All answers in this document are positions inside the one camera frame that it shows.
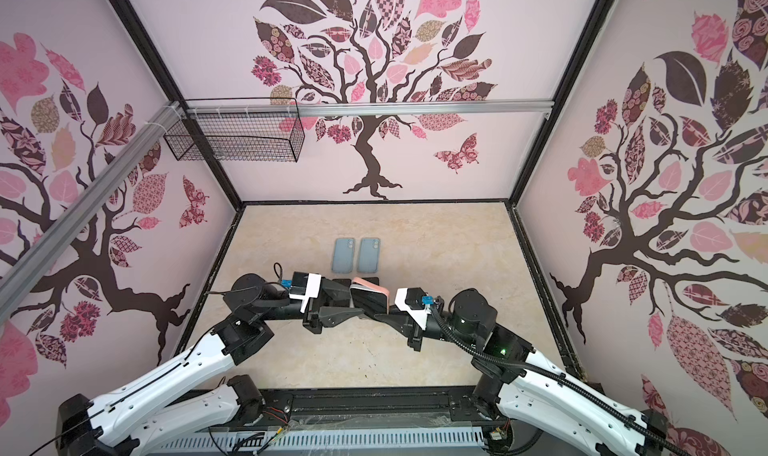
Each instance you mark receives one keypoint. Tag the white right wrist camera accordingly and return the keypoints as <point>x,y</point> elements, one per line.
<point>416,303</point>

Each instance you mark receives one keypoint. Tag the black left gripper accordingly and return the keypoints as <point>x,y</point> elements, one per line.
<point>326,315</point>

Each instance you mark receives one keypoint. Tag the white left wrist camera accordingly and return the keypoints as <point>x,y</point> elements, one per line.
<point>303,289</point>

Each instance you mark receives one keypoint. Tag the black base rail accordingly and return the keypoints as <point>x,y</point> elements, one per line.
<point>396,407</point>

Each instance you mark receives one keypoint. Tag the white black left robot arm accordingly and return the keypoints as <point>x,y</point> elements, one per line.
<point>153,410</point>

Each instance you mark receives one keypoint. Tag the aluminium rail left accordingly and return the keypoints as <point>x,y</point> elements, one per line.
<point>23,276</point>

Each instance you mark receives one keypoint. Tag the black corner frame post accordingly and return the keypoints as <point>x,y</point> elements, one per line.
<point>157,66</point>
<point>592,28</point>

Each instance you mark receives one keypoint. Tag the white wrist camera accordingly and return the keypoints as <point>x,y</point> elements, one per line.
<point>416,303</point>
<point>303,289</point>

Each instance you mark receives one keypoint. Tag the aluminium rail back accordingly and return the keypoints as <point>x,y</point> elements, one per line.
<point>372,108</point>

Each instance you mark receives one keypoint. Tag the light green phone case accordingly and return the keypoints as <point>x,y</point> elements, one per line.
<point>343,256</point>

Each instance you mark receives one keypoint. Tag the white slotted cable duct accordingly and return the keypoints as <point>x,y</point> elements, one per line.
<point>331,442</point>

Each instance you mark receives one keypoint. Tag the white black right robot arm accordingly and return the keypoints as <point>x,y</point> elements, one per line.
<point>518,382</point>

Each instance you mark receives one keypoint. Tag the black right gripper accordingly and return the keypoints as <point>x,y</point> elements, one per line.
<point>408,326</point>

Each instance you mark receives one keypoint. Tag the phone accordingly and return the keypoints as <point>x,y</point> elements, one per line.
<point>369,295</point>

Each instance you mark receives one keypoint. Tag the black corner frame post right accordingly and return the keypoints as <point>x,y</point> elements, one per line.
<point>592,28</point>

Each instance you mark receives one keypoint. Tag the aluminium rail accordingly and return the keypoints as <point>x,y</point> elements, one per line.
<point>23,276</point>
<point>372,108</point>

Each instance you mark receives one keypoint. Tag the pale blue phone case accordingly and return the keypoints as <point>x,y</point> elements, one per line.
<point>369,254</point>

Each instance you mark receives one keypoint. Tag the black corner frame post left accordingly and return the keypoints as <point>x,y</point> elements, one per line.
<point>157,66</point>

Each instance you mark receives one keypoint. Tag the black wire basket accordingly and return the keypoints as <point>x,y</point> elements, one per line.
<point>258,129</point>

